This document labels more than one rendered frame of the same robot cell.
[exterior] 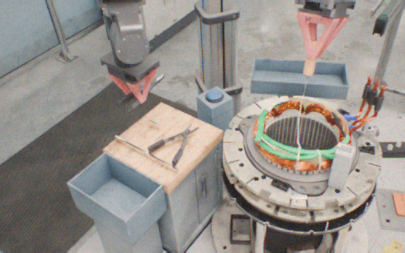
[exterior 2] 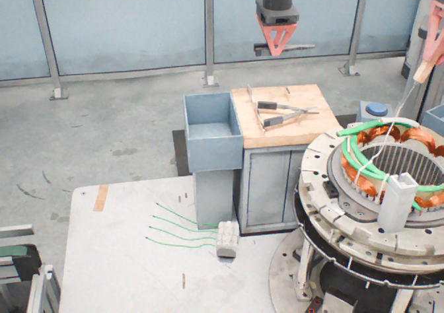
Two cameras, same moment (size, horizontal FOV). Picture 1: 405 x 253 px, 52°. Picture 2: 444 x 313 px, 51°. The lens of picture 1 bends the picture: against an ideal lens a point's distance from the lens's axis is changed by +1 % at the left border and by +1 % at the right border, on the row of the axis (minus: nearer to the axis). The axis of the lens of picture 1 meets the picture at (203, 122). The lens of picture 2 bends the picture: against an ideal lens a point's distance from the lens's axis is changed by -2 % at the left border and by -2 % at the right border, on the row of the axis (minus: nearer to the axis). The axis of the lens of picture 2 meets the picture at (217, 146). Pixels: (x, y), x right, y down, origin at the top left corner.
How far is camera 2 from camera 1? 0.41 m
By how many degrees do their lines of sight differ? 34
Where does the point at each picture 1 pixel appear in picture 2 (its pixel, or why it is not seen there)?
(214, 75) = (408, 102)
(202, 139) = (315, 127)
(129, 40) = not seen: outside the picture
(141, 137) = (268, 97)
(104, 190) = (213, 126)
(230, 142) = (331, 137)
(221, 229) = (297, 240)
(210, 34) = (419, 51)
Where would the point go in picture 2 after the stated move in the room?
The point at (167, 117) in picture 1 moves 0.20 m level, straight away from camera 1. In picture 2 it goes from (307, 96) to (346, 63)
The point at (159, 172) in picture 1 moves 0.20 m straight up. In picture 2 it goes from (251, 127) to (256, 33)
